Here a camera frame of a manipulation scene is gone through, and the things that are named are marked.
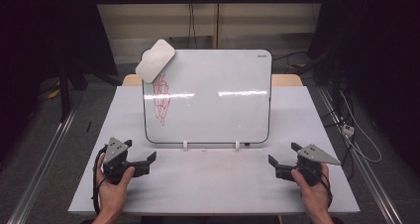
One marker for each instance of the black metal stand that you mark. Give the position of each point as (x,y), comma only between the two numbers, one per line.
(65,95)

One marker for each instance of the person's left hand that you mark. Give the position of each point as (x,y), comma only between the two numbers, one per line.
(112,197)

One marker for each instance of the small black stick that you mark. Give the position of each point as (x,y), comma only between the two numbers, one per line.
(88,127)

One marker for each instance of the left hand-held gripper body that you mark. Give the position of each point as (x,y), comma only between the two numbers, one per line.
(115,158)

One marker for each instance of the white whiteboard stand foot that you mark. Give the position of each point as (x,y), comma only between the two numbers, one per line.
(185,145)
(237,145)

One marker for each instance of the aluminium floor rail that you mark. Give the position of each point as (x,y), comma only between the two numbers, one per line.
(43,164)
(366,171)

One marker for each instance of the black curtain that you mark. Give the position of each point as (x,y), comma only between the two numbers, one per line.
(39,35)
(379,45)

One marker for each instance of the yellow and black floor object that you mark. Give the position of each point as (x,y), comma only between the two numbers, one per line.
(52,91)

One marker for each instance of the light wooden table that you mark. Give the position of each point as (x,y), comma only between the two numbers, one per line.
(286,80)

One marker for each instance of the white whiteboard with black rim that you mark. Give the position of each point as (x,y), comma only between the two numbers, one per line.
(211,118)

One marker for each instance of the person's right hand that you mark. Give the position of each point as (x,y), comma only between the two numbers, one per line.
(317,199)

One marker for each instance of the white whiteboard eraser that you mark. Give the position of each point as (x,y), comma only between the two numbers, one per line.
(154,61)

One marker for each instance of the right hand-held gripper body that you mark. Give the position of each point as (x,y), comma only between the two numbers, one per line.
(310,161)

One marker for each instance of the white power strip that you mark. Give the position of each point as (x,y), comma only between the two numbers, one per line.
(348,130)

